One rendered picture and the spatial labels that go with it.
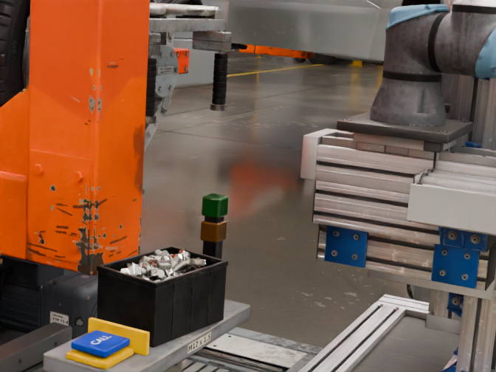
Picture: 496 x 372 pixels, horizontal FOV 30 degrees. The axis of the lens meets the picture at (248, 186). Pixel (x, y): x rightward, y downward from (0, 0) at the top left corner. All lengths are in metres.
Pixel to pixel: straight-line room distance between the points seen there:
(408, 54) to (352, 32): 2.96
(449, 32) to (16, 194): 0.87
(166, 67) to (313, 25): 2.50
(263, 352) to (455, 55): 1.15
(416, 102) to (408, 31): 0.14
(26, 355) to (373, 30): 3.39
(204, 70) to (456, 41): 1.41
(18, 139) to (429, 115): 0.79
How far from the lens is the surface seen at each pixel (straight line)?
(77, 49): 1.69
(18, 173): 1.84
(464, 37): 1.77
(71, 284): 2.07
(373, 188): 1.86
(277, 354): 2.60
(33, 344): 1.79
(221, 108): 2.39
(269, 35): 4.78
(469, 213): 1.70
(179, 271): 1.67
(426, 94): 1.84
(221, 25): 2.42
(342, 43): 4.78
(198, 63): 3.01
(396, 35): 1.84
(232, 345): 2.65
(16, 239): 1.84
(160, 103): 2.55
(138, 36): 1.76
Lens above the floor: 1.05
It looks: 12 degrees down
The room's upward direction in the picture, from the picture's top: 4 degrees clockwise
